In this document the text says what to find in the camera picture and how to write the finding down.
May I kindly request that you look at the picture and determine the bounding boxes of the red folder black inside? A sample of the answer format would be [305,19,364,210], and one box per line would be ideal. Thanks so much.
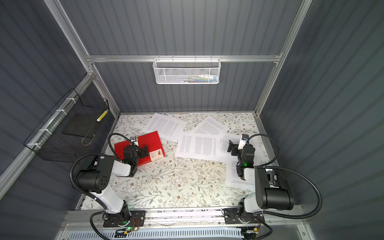
[114,130,166,167]

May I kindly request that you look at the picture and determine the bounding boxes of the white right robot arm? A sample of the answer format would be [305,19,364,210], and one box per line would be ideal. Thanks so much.
[227,140,294,223]

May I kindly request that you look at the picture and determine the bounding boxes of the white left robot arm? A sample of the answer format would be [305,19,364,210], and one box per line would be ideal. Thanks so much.
[69,133,150,227]

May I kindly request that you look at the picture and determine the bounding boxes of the printed paper sheet back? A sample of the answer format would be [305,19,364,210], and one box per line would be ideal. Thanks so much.
[191,117,229,136]

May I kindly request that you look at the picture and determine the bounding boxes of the yellow green marker pen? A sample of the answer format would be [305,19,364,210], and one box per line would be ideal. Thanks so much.
[97,110,109,122]

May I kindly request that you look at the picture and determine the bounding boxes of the pens in white basket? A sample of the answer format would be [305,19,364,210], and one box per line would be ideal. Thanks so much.
[176,74,219,83]

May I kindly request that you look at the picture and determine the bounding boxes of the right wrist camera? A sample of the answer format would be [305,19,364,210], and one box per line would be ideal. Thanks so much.
[238,134,249,150]

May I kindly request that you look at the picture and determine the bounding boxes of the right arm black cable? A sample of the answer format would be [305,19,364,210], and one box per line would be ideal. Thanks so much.
[247,133,323,220]

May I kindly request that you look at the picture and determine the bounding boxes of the black wire basket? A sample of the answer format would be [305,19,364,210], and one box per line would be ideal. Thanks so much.
[24,92,113,163]

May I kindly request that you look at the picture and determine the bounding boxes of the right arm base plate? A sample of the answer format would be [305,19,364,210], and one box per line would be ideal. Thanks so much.
[221,208,265,225]

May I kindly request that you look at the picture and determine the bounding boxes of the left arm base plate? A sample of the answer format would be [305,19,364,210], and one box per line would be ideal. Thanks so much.
[103,211,146,228]

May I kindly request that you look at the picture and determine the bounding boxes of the white wire mesh basket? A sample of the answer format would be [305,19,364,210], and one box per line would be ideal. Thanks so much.
[153,59,222,85]

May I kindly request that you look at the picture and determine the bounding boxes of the white ventilated front rail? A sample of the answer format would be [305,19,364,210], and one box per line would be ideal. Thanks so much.
[67,229,244,240]

